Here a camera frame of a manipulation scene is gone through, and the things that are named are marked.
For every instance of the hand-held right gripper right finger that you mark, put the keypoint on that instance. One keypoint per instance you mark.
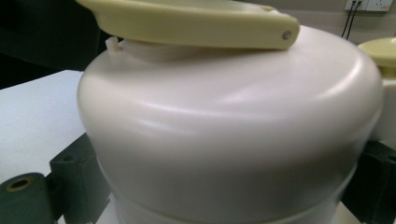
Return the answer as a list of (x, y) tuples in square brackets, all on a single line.
[(373, 186)]

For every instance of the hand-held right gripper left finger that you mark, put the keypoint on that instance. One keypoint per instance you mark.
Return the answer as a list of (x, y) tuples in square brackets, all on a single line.
[(79, 180)]

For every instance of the dark curtain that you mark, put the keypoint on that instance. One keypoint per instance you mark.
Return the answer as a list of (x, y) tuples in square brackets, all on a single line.
[(40, 31)]

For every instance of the white wall socket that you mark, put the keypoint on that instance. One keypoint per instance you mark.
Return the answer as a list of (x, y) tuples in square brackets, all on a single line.
[(370, 4)]

